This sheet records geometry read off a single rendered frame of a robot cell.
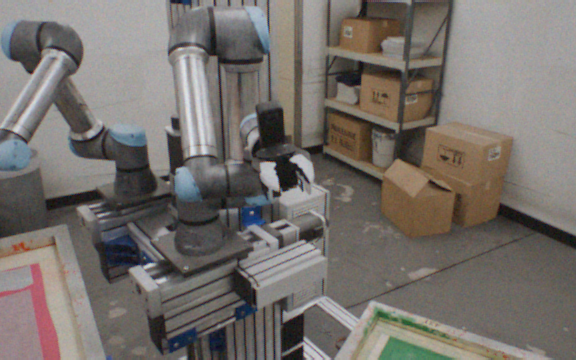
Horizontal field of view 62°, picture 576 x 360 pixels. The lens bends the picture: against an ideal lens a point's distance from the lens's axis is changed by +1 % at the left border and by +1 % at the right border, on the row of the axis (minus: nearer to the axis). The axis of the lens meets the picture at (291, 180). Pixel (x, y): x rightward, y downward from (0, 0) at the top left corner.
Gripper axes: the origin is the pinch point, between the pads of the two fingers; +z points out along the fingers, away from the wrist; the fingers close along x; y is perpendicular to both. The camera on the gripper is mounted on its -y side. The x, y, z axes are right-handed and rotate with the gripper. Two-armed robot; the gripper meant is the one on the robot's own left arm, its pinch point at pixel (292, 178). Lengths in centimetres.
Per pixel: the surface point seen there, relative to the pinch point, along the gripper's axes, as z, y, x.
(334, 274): -205, 178, -61
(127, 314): -196, 159, 80
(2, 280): -53, 35, 70
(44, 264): -58, 36, 61
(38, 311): -43, 41, 61
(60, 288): -50, 40, 56
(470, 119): -303, 123, -231
